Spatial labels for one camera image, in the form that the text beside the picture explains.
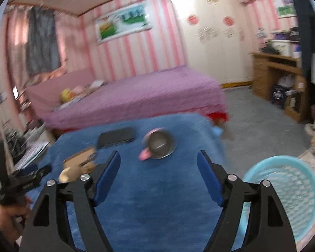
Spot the light blue trash basket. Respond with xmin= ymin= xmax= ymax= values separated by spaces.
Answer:
xmin=243 ymin=155 xmax=315 ymax=242

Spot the person's left hand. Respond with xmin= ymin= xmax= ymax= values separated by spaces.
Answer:
xmin=0 ymin=196 xmax=33 ymax=245

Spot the polka dot cushion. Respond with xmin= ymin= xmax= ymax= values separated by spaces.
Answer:
xmin=14 ymin=141 xmax=49 ymax=171

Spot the tan phone case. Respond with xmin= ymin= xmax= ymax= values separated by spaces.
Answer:
xmin=63 ymin=147 xmax=97 ymax=168

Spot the bed with purple cover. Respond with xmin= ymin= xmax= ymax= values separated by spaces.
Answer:
xmin=25 ymin=66 xmax=228 ymax=131

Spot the black phone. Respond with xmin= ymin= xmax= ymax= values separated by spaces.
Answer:
xmin=97 ymin=127 xmax=135 ymax=148

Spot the yellow duck plush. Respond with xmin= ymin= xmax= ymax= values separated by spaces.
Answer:
xmin=61 ymin=88 xmax=75 ymax=104

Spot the blue quilted blanket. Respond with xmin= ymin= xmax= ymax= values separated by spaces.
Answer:
xmin=39 ymin=114 xmax=228 ymax=251

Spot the wooden desk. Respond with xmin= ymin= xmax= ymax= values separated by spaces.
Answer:
xmin=252 ymin=52 xmax=308 ymax=123

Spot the black bag under desk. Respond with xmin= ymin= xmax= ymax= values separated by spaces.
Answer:
xmin=270 ymin=84 xmax=290 ymax=110

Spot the pink steel mug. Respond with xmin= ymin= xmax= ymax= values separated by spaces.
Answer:
xmin=138 ymin=127 xmax=176 ymax=161

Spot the grey window curtain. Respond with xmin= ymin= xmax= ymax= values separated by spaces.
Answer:
xmin=26 ymin=6 xmax=61 ymax=76

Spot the white storage box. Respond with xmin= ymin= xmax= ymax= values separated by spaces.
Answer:
xmin=271 ymin=39 xmax=291 ymax=57

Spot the black hanging jacket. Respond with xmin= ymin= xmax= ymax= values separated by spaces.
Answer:
xmin=290 ymin=0 xmax=315 ymax=85

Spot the framed wedding photo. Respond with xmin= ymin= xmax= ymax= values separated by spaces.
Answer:
xmin=95 ymin=2 xmax=152 ymax=44

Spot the white wardrobe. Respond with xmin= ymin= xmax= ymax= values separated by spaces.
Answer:
xmin=171 ymin=0 xmax=253 ymax=84

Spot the framed couple photo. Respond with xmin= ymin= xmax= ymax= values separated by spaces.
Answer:
xmin=273 ymin=0 xmax=296 ymax=18

